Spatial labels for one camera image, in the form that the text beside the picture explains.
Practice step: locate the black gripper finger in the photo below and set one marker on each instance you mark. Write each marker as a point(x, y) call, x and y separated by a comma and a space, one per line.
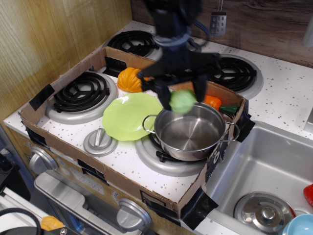
point(164, 95)
point(200, 86)

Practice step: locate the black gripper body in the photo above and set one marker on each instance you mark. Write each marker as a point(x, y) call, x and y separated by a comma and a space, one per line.
point(177, 65)

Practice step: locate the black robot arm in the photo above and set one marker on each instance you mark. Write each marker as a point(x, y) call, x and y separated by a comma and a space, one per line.
point(172, 20)

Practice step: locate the orange toy carrot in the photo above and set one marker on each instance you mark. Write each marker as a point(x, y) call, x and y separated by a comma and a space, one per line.
point(229, 110)

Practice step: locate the orange toy pumpkin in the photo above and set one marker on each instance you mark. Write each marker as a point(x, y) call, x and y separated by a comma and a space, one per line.
point(128, 80)

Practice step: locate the back right black burner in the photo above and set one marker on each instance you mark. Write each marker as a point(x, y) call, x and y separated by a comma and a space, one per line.
point(239, 75)

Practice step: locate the black burner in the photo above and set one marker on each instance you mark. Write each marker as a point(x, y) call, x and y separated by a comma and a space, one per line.
point(239, 75)
point(82, 100)
point(136, 42)
point(154, 157)

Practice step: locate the back left black burner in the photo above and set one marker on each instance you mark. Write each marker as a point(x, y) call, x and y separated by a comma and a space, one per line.
point(136, 42)

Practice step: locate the light green plastic plate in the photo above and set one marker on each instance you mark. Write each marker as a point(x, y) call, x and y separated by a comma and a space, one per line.
point(128, 117)

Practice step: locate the hanging silver spatula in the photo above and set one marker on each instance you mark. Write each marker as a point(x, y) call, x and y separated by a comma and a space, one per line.
point(218, 21)

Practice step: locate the front right black burner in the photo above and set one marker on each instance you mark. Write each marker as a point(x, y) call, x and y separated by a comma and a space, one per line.
point(154, 157)

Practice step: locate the front left black burner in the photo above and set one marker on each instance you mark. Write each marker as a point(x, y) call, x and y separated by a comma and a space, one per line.
point(82, 100)

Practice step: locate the front silver stovetop knob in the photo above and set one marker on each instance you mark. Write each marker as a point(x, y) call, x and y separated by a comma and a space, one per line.
point(99, 144)

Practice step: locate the grey toy sink basin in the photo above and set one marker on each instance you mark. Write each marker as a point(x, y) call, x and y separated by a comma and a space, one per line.
point(268, 160)

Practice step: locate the silver faucet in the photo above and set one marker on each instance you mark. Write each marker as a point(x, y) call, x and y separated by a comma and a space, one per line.
point(308, 36)

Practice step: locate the right silver oven knob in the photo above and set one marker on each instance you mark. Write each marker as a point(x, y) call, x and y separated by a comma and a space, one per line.
point(131, 216)

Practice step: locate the silver oven knob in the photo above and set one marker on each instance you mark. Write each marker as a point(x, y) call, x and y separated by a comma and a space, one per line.
point(41, 161)
point(131, 216)

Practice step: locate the brown cardboard fence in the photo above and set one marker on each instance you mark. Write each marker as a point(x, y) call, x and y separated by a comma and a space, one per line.
point(175, 203)

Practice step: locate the left silver oven knob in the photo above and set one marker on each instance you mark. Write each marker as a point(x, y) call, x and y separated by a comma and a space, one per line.
point(41, 161)

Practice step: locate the stainless steel pot lid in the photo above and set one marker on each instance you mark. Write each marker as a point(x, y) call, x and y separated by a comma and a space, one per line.
point(265, 212)

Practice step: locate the red toy object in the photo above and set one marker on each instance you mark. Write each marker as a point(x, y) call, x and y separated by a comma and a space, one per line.
point(308, 193)

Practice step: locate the light blue bowl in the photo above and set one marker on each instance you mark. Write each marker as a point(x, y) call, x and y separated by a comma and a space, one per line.
point(300, 225)

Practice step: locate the orange yellow object on floor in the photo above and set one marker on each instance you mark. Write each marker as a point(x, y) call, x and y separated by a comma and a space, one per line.
point(50, 223)

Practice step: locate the silver oven door handle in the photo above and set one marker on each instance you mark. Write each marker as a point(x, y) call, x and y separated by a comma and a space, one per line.
point(81, 211)

